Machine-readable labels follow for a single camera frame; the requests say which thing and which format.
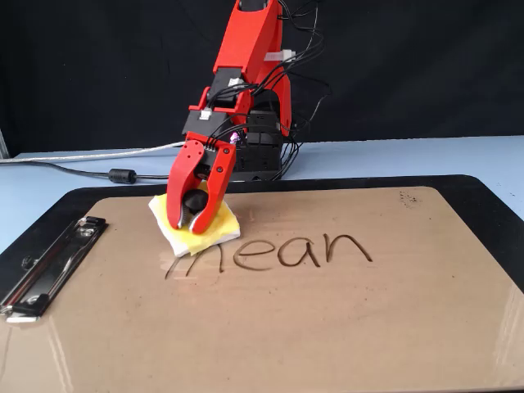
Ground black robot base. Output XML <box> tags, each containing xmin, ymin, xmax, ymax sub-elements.
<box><xmin>235</xmin><ymin>108</ymin><xmax>296</xmax><ymax>183</ymax></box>

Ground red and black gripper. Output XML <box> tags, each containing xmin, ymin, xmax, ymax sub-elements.
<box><xmin>166</xmin><ymin>131</ymin><xmax>237</xmax><ymax>235</ymax></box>

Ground black mat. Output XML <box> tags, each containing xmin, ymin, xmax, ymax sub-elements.
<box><xmin>0</xmin><ymin>174</ymin><xmax>524</xmax><ymax>298</ymax></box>

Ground brown clipboard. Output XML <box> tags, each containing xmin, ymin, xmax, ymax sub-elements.
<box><xmin>0</xmin><ymin>186</ymin><xmax>524</xmax><ymax>393</ymax></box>

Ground yellow sponge with black knob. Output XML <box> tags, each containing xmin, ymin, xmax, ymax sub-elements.
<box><xmin>147</xmin><ymin>182</ymin><xmax>242</xmax><ymax>258</ymax></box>

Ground black servo cables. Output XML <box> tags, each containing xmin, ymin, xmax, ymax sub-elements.
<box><xmin>208</xmin><ymin>0</ymin><xmax>332</xmax><ymax>181</ymax></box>

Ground silver braided USB cable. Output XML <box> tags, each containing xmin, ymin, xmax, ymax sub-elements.
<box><xmin>0</xmin><ymin>141</ymin><xmax>186</xmax><ymax>165</ymax></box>

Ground silver metal clipboard clip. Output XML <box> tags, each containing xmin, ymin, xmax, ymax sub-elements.
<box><xmin>0</xmin><ymin>215</ymin><xmax>110</xmax><ymax>324</ymax></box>

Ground black cloth backdrop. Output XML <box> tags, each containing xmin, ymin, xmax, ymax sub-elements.
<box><xmin>0</xmin><ymin>0</ymin><xmax>524</xmax><ymax>159</ymax></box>

